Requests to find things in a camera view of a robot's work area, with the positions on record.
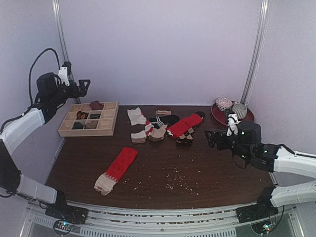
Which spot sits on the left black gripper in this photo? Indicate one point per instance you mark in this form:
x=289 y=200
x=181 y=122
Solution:
x=82 y=91

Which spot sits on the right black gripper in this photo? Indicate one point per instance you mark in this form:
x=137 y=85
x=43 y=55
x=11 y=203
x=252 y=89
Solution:
x=219 y=140

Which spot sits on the tan brown sock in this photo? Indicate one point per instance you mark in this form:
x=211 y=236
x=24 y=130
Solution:
x=91 y=125

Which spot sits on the red and beige sock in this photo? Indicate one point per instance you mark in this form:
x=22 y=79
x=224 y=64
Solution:
x=106 y=181

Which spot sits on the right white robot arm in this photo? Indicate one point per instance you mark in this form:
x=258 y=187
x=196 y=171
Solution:
x=281 y=159

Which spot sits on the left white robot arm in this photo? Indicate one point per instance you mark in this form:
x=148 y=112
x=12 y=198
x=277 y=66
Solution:
x=13 y=132

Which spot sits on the red round plate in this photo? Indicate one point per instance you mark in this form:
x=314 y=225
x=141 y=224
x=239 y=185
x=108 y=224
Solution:
x=220 y=115

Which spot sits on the maroon rolled sock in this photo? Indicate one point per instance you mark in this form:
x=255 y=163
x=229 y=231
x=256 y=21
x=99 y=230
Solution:
x=96 y=105

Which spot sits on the argyle brown sock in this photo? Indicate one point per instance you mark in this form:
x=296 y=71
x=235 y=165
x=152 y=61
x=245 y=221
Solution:
x=186 y=139

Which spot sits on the red black rolled sock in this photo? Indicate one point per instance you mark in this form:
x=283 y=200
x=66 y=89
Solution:
x=81 y=115

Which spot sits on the black striped rolled sock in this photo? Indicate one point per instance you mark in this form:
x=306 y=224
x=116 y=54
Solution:
x=94 y=116

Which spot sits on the white patterned bowl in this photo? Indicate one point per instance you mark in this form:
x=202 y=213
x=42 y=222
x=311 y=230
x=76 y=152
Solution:
x=223 y=103

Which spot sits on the red folded sock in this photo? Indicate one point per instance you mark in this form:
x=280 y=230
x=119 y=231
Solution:
x=185 y=124

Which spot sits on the wooden compartment tray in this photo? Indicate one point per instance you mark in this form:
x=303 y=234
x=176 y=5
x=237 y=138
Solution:
x=106 y=122

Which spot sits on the striped ceramic cup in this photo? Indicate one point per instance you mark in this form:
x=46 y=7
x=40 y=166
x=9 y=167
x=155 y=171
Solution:
x=240 y=110

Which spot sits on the teal rolled sock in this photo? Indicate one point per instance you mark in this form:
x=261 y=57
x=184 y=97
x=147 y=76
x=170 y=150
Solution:
x=78 y=126

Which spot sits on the tan sock pair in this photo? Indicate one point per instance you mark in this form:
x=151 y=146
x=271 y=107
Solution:
x=158 y=134

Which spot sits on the black white striped sock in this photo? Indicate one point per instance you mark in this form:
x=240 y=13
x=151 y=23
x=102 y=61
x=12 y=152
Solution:
x=158 y=122

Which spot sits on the small striped folded sock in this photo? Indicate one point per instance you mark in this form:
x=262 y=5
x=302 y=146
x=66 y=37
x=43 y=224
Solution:
x=163 y=113

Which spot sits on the beige white folded sock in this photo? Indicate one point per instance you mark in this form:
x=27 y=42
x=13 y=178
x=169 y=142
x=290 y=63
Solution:
x=136 y=117

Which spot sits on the red white striped sock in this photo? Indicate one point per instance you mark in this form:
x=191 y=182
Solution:
x=148 y=128

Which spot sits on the beige brown sock pile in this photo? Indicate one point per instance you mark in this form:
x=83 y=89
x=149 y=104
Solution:
x=139 y=137

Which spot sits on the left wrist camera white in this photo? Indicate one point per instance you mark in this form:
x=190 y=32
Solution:
x=64 y=73

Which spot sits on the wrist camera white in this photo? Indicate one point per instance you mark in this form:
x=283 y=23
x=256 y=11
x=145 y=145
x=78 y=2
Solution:
x=64 y=73
x=232 y=122

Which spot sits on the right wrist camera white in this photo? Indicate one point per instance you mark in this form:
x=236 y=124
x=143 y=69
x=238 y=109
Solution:
x=232 y=122

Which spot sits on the right aluminium frame post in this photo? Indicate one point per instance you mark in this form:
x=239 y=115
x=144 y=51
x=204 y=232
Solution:
x=258 y=46

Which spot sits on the metal base rail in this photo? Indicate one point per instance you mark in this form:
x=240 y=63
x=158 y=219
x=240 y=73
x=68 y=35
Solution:
x=104 y=221

